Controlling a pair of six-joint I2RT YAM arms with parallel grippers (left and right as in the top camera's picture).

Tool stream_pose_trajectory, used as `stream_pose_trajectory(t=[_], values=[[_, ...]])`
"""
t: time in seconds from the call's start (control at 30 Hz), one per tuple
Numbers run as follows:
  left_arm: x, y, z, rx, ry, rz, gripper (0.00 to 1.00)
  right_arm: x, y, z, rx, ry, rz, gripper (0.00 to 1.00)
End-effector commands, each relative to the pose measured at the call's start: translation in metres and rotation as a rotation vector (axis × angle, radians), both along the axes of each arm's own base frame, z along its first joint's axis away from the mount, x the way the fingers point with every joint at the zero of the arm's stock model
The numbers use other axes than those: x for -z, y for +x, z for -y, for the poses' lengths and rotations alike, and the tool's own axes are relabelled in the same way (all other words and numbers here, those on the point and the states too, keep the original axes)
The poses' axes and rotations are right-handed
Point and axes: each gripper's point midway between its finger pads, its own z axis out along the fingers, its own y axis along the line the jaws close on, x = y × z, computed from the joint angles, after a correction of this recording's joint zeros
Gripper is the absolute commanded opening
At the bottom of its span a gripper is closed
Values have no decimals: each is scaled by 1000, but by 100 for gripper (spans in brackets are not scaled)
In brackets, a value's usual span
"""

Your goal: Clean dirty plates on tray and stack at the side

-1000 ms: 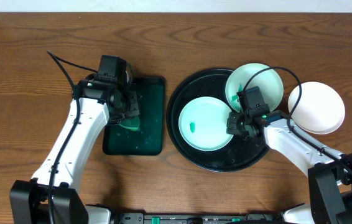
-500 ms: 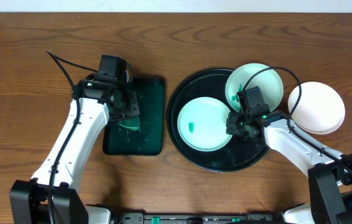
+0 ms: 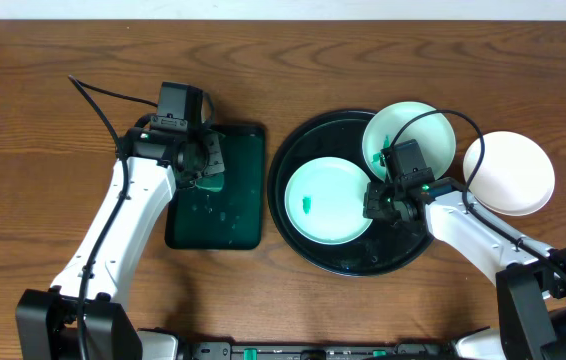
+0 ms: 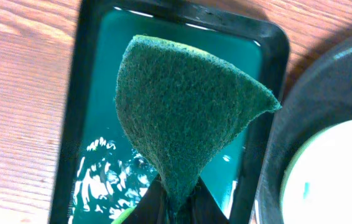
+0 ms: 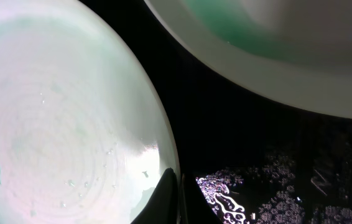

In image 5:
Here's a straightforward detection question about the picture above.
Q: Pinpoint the pale green plate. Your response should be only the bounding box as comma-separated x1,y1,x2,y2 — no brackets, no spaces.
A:
0,1,180,223
146,0,352,119

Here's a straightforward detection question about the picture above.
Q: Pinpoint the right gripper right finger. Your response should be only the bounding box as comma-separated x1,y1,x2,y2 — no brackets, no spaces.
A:
180,173,221,224

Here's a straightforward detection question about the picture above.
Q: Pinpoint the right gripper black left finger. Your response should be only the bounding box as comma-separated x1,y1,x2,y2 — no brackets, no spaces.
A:
131,168,178,224

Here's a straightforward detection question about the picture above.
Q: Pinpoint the round black tray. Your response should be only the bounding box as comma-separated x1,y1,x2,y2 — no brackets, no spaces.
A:
84,0,352,223

